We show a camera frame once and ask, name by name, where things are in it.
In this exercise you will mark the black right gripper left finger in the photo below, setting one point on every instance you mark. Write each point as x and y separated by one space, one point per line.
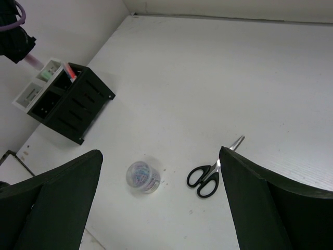
50 210

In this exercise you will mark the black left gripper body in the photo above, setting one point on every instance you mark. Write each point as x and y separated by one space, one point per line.
15 42

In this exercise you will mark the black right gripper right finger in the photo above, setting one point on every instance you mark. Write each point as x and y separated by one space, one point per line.
271 211

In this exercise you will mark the purple highlighter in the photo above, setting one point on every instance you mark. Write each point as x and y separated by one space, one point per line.
34 62

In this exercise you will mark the green highlighter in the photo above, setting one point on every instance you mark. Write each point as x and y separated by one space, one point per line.
47 74

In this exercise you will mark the orange marker pen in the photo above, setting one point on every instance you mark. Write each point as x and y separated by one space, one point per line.
66 71

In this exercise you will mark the black handled scissors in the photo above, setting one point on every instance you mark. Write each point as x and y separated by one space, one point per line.
209 173

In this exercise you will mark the jar of rubber bands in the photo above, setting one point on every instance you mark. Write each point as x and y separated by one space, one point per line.
142 177

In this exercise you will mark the pink red marker pen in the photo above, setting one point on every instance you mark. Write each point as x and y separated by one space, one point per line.
73 75

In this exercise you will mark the white desk organizer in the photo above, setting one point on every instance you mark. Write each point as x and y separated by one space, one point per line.
36 87

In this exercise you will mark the black desk organizer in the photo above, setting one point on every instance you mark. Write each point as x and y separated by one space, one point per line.
70 107

